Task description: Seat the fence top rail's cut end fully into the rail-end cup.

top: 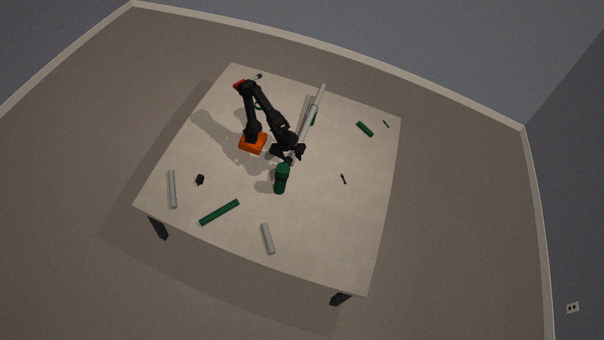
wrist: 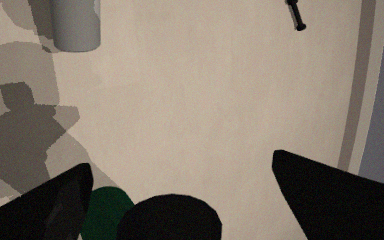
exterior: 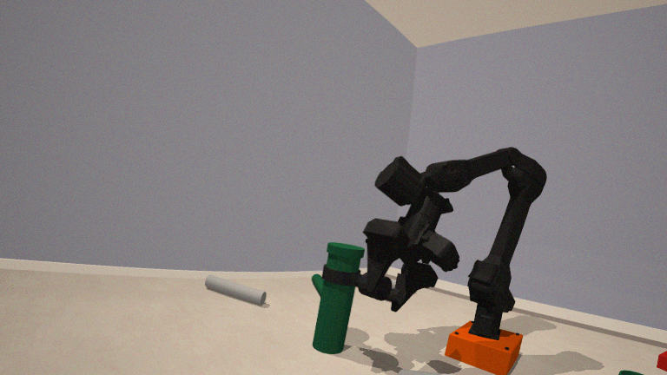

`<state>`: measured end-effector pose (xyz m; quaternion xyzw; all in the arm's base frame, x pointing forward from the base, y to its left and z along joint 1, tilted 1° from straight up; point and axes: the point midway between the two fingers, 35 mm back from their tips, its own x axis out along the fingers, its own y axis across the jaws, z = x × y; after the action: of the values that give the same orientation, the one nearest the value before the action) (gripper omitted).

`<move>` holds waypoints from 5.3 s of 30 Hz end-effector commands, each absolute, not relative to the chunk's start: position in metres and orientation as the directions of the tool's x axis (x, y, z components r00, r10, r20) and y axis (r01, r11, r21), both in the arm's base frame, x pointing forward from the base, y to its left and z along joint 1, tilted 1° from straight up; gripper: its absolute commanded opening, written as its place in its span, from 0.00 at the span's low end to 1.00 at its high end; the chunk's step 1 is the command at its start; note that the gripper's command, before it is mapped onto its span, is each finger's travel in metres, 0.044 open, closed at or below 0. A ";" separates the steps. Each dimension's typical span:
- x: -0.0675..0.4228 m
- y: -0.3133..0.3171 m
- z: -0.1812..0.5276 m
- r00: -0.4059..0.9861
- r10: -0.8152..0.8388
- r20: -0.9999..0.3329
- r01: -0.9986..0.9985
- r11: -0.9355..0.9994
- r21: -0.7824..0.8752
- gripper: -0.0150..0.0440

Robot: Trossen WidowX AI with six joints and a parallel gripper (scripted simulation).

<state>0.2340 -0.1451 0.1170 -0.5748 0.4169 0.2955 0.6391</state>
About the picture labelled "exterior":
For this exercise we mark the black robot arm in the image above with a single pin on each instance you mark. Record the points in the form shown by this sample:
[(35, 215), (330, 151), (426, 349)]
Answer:
[(490, 278)]

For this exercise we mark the dark green ring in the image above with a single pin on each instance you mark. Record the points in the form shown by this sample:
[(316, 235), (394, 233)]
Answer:
[(624, 372)]

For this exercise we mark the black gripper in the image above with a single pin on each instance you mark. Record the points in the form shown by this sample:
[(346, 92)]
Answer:
[(389, 240)]

